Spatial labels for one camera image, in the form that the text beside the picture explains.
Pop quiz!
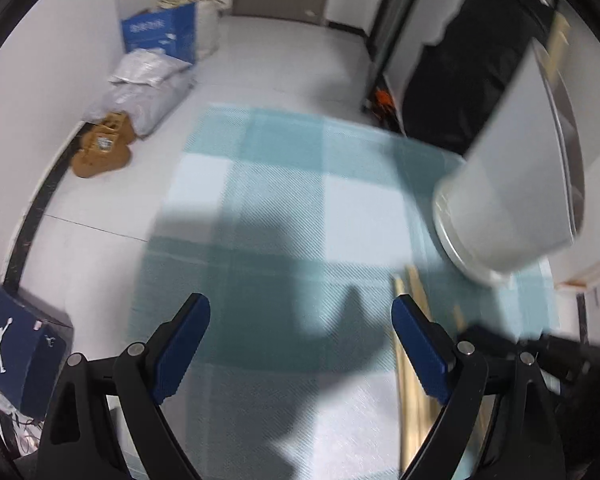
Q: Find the grey plastic bag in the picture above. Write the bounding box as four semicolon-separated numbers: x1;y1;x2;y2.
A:
86;76;196;139

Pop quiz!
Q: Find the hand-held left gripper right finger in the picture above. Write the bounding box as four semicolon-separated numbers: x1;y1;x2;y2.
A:
391;296;568;480

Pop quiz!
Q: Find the teal checked tablecloth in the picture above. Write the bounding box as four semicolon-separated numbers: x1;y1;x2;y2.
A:
127;105;561;480

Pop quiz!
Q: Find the brown plush slipper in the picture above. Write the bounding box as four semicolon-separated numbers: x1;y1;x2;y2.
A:
71;127;131;179
97;112;137;146

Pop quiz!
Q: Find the orange black tool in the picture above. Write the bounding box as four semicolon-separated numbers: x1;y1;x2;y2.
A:
370;87;398;122

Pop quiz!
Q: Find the black white printed bag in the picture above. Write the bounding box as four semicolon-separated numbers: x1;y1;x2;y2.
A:
0;375;46;461

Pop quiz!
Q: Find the grey utensil holder cup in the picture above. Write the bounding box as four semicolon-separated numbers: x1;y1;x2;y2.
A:
432;40;586;286

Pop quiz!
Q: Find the blue cardboard box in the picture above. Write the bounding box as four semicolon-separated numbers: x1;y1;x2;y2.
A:
121;2;198;65

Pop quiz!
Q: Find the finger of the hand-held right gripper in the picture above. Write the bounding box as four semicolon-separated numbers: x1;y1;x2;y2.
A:
455;324;548;358

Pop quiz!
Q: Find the black garment bag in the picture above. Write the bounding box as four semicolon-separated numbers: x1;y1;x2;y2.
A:
402;0;556;156

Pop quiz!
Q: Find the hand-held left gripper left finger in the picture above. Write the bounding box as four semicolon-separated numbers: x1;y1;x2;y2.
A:
37;292;212;480

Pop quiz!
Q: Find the white plastic bag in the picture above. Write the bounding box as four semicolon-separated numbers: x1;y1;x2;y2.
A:
110;50;192;87

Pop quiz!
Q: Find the bunch of wooden chopsticks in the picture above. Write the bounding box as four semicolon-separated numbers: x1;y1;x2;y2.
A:
390;264;466;468

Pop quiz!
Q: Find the dark blue shoe box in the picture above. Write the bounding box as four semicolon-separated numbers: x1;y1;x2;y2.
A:
0;282;75;418

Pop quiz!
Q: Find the dark door frame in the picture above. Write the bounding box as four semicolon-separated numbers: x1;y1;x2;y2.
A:
367;0;431;61

